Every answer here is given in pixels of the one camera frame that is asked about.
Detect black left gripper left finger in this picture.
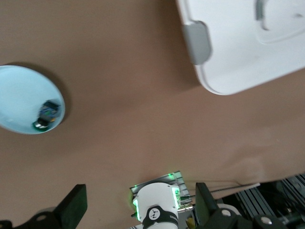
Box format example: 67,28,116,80
0,184,88,229

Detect black cable to arm base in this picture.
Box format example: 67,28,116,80
209,182,261,192

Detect black aluminium profile rails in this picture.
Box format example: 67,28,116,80
223,173,305,229

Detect white lunch box grey handle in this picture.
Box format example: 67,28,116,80
175,0,305,96

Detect light blue round plate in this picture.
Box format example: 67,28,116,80
0,64,66,135

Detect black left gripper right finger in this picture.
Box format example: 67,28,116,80
195,182,286,229

